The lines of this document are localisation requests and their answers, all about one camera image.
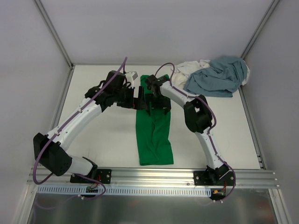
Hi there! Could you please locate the white t-shirt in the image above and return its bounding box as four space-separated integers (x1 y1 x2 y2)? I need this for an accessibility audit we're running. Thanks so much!
171 59 250 89

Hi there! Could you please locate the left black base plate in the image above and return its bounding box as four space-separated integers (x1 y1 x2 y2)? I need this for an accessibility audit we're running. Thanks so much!
70 168 112 184

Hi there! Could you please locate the aluminium frame post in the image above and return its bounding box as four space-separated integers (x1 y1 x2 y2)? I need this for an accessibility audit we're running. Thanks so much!
241 0 281 60
33 0 73 68

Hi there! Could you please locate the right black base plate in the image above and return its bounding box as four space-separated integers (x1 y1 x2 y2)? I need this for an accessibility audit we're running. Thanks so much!
193 170 235 186

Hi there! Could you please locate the left aluminium frame post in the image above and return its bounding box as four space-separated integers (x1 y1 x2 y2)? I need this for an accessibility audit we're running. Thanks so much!
33 0 73 68

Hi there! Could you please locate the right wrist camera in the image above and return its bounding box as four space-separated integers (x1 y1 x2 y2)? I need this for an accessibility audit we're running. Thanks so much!
145 75 163 92

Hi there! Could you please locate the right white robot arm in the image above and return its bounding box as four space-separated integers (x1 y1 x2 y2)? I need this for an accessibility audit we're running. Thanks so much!
145 75 230 185

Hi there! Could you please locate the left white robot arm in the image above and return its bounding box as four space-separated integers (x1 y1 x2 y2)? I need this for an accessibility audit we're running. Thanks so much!
33 70 146 182

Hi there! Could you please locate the aluminium mounting rail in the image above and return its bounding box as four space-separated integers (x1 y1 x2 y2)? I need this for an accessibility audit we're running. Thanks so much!
27 166 280 188

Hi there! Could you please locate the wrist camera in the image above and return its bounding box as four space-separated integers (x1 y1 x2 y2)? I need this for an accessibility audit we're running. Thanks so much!
126 71 138 83
145 75 163 92

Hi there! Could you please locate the right aluminium frame post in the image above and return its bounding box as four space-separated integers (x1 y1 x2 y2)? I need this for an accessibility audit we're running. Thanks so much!
241 0 281 60

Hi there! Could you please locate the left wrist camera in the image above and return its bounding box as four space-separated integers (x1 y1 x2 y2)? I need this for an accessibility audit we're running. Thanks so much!
126 71 138 83

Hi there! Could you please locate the blue-grey t-shirt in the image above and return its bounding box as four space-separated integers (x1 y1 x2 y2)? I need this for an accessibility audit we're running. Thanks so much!
183 56 250 98

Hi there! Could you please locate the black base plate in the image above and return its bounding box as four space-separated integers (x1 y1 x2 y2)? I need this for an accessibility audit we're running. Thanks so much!
70 168 112 184
193 170 235 186

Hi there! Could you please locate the white slotted cable duct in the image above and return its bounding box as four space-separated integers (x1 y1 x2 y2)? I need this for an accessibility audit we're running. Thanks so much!
37 185 211 197

